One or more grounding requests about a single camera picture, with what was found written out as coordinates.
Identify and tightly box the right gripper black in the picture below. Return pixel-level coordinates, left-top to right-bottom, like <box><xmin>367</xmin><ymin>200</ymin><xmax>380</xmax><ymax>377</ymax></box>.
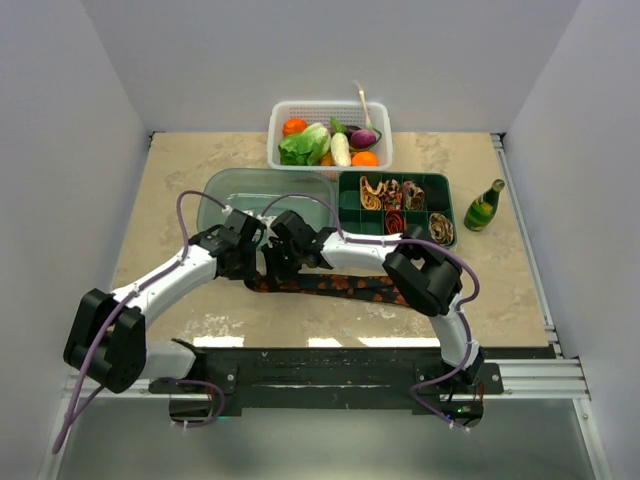
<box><xmin>262</xmin><ymin>238</ymin><xmax>303</xmax><ymax>285</ymax></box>

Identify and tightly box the dark floral orange tie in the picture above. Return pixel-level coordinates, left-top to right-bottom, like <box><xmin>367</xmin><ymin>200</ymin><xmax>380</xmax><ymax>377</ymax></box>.
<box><xmin>244</xmin><ymin>274</ymin><xmax>409</xmax><ymax>307</ymax></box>

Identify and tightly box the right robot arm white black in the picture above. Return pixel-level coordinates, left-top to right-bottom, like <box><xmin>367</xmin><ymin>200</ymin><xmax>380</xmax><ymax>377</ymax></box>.
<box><xmin>250</xmin><ymin>211</ymin><xmax>483</xmax><ymax>393</ymax></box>

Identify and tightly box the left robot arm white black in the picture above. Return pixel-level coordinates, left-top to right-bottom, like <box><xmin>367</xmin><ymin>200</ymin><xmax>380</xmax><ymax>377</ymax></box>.
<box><xmin>63</xmin><ymin>209</ymin><xmax>266</xmax><ymax>393</ymax></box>

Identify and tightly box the clear teal plastic bin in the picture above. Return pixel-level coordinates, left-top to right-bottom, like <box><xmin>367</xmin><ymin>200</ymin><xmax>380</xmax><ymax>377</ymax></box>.
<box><xmin>204</xmin><ymin>168</ymin><xmax>336</xmax><ymax>230</ymax></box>

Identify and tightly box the yellow rolled tie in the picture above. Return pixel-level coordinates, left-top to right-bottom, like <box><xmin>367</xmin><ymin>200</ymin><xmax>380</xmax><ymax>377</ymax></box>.
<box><xmin>359</xmin><ymin>176</ymin><xmax>384</xmax><ymax>211</ymax></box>

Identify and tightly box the green lettuce toy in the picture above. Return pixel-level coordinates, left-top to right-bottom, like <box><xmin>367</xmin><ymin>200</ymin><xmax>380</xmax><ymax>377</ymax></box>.
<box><xmin>278</xmin><ymin>123</ymin><xmax>331</xmax><ymax>166</ymax></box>

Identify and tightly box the green compartment organizer tray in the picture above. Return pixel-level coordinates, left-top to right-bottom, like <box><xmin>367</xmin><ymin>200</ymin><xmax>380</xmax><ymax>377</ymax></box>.
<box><xmin>338</xmin><ymin>171</ymin><xmax>457</xmax><ymax>248</ymax></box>

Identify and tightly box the red black rolled tie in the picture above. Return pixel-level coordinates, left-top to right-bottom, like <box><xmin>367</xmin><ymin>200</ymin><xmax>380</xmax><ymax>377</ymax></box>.
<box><xmin>384</xmin><ymin>209</ymin><xmax>407</xmax><ymax>235</ymax></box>

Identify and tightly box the dark red patterned rolled tie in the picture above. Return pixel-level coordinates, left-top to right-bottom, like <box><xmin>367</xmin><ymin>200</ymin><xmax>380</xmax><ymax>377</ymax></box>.
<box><xmin>382</xmin><ymin>179</ymin><xmax>403</xmax><ymax>210</ymax></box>

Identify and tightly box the orange fruit toy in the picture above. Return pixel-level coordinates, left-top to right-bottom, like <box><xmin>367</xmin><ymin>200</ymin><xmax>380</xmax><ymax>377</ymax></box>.
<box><xmin>351</xmin><ymin>151</ymin><xmax>379</xmax><ymax>168</ymax></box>

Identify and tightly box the white radish toy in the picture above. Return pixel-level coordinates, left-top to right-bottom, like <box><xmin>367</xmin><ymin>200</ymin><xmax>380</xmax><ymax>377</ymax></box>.
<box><xmin>330</xmin><ymin>132</ymin><xmax>351</xmax><ymax>167</ymax></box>

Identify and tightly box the purple turnip toy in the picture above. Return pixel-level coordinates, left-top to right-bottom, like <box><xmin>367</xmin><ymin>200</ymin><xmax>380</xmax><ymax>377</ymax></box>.
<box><xmin>349</xmin><ymin>129</ymin><xmax>378</xmax><ymax>150</ymax></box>

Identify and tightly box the purple gold rolled tie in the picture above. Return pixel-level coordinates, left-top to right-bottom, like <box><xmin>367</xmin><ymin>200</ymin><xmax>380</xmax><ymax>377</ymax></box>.
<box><xmin>403</xmin><ymin>180</ymin><xmax>425</xmax><ymax>211</ymax></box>

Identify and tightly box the white green onion toy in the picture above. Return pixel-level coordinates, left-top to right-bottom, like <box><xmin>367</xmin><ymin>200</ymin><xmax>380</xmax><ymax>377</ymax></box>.
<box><xmin>353</xmin><ymin>80</ymin><xmax>373</xmax><ymax>130</ymax></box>

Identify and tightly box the white perforated basket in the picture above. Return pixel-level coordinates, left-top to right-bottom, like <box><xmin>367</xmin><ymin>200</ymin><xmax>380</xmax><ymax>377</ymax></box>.
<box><xmin>267</xmin><ymin>100</ymin><xmax>393</xmax><ymax>181</ymax></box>

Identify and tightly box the brown patterned rolled tie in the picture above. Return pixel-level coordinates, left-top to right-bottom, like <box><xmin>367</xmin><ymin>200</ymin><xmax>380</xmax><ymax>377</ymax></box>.
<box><xmin>428</xmin><ymin>213</ymin><xmax>455</xmax><ymax>247</ymax></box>

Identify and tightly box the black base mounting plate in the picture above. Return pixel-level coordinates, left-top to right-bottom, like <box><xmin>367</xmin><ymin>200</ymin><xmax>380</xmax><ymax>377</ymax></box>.
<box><xmin>149</xmin><ymin>346</ymin><xmax>554</xmax><ymax>427</ymax></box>

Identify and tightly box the green glass bottle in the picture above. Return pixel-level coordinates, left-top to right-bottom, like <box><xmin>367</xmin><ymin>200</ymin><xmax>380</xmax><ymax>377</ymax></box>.
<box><xmin>464</xmin><ymin>179</ymin><xmax>505</xmax><ymax>231</ymax></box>

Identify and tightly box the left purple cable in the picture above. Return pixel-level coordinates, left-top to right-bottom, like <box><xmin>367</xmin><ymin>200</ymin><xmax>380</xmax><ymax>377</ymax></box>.
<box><xmin>51</xmin><ymin>189</ymin><xmax>231</xmax><ymax>455</ymax></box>

